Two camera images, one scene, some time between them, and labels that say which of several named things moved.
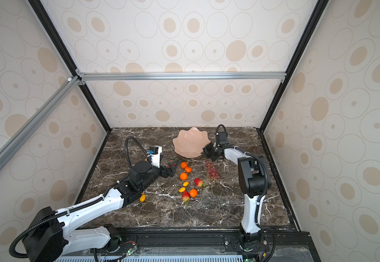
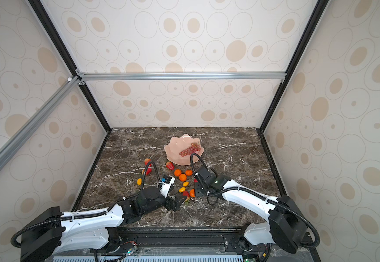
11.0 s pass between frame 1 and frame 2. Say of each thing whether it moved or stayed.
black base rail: stayed
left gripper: moved
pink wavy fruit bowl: moved
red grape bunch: moved
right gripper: moved
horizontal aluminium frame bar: stayed
